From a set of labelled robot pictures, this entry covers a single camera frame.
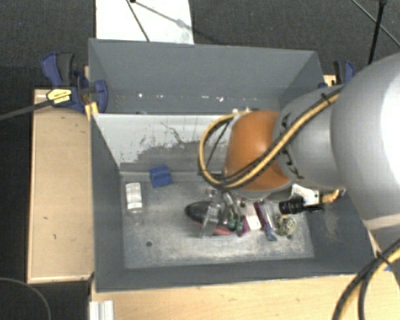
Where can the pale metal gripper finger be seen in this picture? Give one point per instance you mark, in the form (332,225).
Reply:
(210,219)

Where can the black and red oval object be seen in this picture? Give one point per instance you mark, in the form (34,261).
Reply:
(196,212)

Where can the blue pen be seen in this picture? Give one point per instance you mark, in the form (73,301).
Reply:
(270,229)

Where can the green speckled ball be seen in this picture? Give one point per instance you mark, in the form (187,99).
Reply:
(285,225)

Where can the blue sponge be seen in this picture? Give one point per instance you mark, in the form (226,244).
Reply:
(160,176)

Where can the grey metal bin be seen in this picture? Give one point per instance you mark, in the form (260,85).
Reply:
(173,78)

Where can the pale wood board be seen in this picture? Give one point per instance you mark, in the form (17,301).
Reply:
(60,185)

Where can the black cylinder on white bracket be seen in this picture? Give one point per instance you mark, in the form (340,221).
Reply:
(291,206)

